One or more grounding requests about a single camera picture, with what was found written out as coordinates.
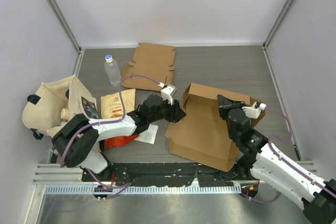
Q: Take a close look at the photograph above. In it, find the clear plastic water bottle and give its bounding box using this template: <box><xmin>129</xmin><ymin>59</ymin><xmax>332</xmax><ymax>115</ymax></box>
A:
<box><xmin>104</xmin><ymin>55</ymin><xmax>121</xmax><ymax>87</ymax></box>

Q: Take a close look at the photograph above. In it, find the aluminium frame post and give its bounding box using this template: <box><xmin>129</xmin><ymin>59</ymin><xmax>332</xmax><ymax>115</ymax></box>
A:
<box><xmin>263</xmin><ymin>0</ymin><xmax>295</xmax><ymax>50</ymax></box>
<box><xmin>46</xmin><ymin>0</ymin><xmax>83</xmax><ymax>75</ymax></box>

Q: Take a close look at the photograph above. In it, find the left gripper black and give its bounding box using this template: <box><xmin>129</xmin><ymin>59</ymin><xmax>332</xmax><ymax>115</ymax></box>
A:
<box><xmin>148</xmin><ymin>96</ymin><xmax>186</xmax><ymax>123</ymax></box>

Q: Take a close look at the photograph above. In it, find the slotted cable duct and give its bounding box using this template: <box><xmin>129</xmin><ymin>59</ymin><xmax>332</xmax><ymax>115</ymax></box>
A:
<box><xmin>45</xmin><ymin>184</ymin><xmax>242</xmax><ymax>195</ymax></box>

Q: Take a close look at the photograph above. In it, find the beige canvas tote bag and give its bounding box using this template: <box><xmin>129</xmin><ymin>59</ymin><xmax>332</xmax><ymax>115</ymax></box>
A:
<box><xmin>22</xmin><ymin>75</ymin><xmax>99</xmax><ymax>140</ymax></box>

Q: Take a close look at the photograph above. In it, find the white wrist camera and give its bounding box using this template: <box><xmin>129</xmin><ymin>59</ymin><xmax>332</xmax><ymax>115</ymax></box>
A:
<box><xmin>158</xmin><ymin>82</ymin><xmax>177</xmax><ymax>105</ymax></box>
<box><xmin>242</xmin><ymin>101</ymin><xmax>267</xmax><ymax>119</ymax></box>

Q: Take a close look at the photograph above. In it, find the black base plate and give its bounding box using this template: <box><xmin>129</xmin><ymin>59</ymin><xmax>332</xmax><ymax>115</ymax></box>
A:
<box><xmin>95</xmin><ymin>162</ymin><xmax>255</xmax><ymax>187</ymax></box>

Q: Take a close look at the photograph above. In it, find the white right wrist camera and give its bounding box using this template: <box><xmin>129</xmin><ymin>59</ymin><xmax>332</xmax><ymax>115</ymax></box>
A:
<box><xmin>242</xmin><ymin>101</ymin><xmax>267</xmax><ymax>119</ymax></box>

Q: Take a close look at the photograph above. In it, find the right aluminium frame post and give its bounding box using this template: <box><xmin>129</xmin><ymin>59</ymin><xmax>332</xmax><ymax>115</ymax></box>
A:
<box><xmin>263</xmin><ymin>0</ymin><xmax>295</xmax><ymax>50</ymax></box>

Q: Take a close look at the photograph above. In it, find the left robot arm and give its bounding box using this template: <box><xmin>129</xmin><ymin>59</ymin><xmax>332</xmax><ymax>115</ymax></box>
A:
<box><xmin>52</xmin><ymin>95</ymin><xmax>186</xmax><ymax>182</ymax></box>

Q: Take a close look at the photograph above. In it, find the beige bottle in tote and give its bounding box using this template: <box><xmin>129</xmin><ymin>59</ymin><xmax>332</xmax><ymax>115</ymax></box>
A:
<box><xmin>60</xmin><ymin>108</ymin><xmax>73</xmax><ymax>121</ymax></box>

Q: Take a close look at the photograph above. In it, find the cassava chips bag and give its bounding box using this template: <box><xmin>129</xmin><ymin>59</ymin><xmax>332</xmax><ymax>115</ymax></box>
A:
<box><xmin>101</xmin><ymin>89</ymin><xmax>139</xmax><ymax>148</ymax></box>

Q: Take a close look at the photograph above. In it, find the small flat cardboard box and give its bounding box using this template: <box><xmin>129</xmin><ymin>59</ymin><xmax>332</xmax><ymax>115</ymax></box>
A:
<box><xmin>122</xmin><ymin>42</ymin><xmax>175</xmax><ymax>91</ymax></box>

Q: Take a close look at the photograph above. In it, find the left aluminium frame post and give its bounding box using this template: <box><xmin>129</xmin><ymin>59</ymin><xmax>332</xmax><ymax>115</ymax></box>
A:
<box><xmin>46</xmin><ymin>0</ymin><xmax>83</xmax><ymax>75</ymax></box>

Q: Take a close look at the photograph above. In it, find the large brown cardboard box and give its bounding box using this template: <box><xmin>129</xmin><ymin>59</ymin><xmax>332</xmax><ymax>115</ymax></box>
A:
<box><xmin>165</xmin><ymin>83</ymin><xmax>258</xmax><ymax>172</ymax></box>

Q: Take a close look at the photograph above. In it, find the small clear plastic bag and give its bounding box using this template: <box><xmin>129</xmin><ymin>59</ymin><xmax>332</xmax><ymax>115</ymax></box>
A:
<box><xmin>135</xmin><ymin>124</ymin><xmax>159</xmax><ymax>144</ymax></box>

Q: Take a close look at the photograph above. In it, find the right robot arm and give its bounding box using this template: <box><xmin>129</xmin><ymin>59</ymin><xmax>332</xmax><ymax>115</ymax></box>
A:
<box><xmin>217</xmin><ymin>95</ymin><xmax>335</xmax><ymax>223</ymax></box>

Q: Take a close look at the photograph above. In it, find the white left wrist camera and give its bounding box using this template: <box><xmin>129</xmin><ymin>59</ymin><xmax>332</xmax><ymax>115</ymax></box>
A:
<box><xmin>158</xmin><ymin>82</ymin><xmax>177</xmax><ymax>105</ymax></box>

